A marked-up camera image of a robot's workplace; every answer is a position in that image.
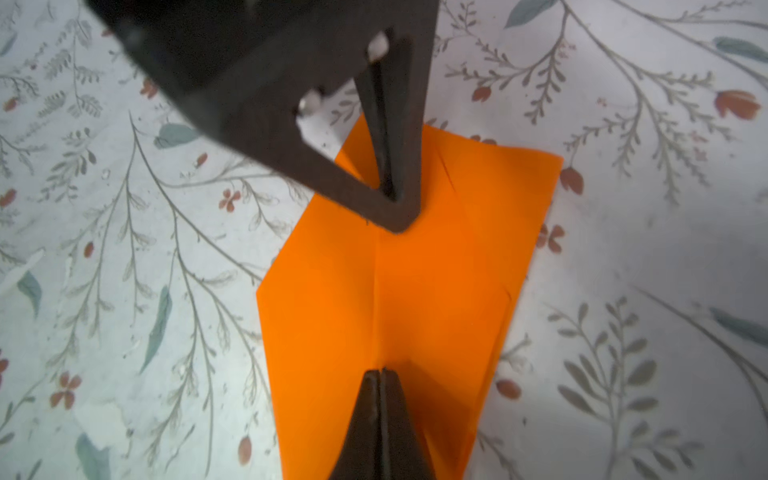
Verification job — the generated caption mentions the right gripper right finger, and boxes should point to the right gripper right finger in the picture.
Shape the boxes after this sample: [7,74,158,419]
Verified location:
[380,369,434,480]

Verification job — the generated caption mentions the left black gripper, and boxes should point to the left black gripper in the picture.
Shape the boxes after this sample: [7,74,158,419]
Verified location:
[87,1,439,233]

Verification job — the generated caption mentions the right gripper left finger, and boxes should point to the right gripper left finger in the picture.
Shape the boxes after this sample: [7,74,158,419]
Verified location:
[329,370,381,480]

